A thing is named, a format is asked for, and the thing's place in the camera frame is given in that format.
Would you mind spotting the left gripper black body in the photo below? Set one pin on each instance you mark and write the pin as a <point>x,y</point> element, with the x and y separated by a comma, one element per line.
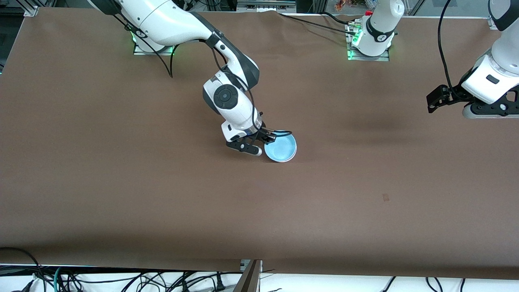
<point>453,93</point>

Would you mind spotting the blue bowl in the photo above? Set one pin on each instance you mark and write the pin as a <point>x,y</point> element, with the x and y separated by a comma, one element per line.
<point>282,150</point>

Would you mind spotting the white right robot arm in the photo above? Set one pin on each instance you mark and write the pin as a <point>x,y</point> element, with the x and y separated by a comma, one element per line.
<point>170,22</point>

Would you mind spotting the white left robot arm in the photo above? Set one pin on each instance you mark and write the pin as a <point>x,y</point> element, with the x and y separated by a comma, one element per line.
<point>507,56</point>

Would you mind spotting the brown table cover sheet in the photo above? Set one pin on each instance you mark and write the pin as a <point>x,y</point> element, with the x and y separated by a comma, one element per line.
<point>259,211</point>

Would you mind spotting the orange background object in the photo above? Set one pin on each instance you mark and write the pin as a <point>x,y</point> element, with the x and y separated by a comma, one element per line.
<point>343,5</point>

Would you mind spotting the black power plug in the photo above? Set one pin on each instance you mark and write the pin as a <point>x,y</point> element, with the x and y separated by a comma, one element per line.
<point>219,283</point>

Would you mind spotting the aluminium frame corner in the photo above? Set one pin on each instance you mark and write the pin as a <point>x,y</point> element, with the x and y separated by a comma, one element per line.
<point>493,22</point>
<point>31,9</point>

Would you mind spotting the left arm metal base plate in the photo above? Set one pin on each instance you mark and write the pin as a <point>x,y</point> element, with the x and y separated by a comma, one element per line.
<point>354,58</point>

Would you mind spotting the aluminium frame rail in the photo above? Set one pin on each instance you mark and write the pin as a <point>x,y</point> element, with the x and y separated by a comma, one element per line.
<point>265,5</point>

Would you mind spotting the grey stand post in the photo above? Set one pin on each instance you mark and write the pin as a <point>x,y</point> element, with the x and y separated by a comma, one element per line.
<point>248,280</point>

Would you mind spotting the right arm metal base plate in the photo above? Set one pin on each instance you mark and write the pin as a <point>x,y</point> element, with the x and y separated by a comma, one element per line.
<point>141,52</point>

